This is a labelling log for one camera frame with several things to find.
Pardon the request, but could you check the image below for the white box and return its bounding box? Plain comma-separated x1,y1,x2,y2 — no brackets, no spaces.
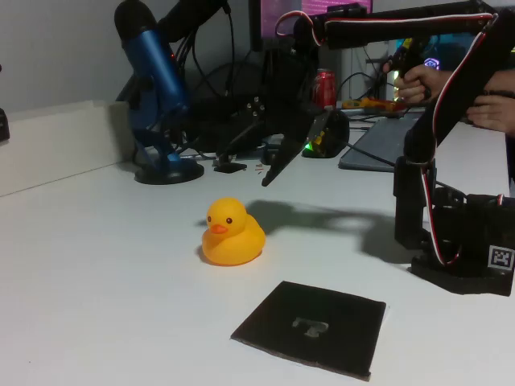
0,99,138,198

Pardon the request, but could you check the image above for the person's right hand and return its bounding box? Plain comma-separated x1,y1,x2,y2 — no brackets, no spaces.
381,59,454,107

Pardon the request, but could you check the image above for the black computer mouse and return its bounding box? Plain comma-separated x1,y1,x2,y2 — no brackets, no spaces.
302,109,350,158

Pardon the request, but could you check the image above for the red soda can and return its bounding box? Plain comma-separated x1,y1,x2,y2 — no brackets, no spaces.
312,68,337,109

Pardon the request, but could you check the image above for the red white forearm servo cable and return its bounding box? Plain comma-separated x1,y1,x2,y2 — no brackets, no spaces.
275,10,495,47

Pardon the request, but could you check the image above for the computer monitor purple screen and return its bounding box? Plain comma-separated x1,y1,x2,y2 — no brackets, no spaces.
248,0,373,51

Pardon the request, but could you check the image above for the black square pad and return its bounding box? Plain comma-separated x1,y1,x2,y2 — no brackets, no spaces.
229,280,387,381

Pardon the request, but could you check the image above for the yellow hand tool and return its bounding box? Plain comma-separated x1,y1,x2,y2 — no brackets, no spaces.
341,96,407,116

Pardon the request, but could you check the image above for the person's right forearm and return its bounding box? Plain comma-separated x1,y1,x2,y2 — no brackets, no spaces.
484,68,515,94

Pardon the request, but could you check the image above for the yellow rubber duck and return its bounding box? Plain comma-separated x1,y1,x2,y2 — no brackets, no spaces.
200,196,267,267

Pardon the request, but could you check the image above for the person's left hand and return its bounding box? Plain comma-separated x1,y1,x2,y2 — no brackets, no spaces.
466,95,515,133

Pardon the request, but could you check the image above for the red white base servo cable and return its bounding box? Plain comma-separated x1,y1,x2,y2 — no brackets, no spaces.
418,164,463,266

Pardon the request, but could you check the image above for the white fiducial tag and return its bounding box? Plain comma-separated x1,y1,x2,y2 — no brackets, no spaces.
488,244,515,271

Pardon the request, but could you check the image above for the black camera cable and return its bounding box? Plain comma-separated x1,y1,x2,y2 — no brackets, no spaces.
344,142,398,166

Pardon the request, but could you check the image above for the black hanging cable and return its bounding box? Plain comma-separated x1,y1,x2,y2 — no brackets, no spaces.
223,0,237,97

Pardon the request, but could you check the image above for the blue desktop microphone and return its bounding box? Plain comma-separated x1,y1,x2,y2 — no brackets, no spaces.
113,0,205,186

